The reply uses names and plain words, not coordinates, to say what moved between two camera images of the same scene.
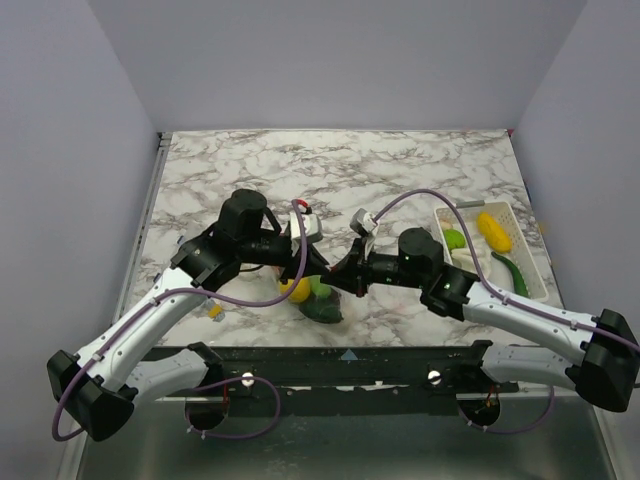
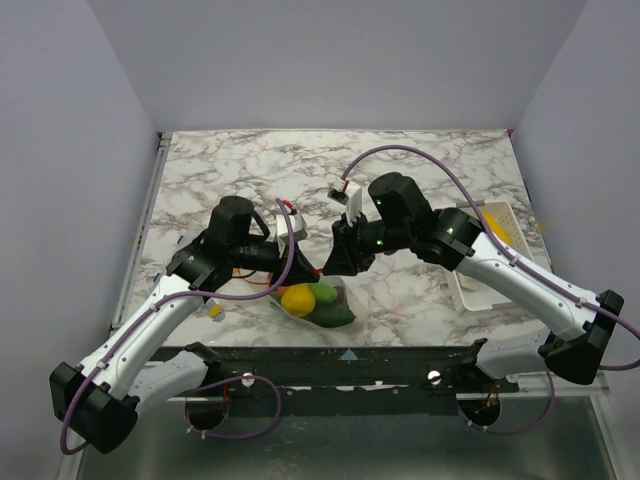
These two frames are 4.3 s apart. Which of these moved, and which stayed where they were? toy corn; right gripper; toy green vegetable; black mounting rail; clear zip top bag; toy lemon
Moved: toy lemon; right gripper; clear zip top bag; toy green vegetable
Stayed: toy corn; black mounting rail
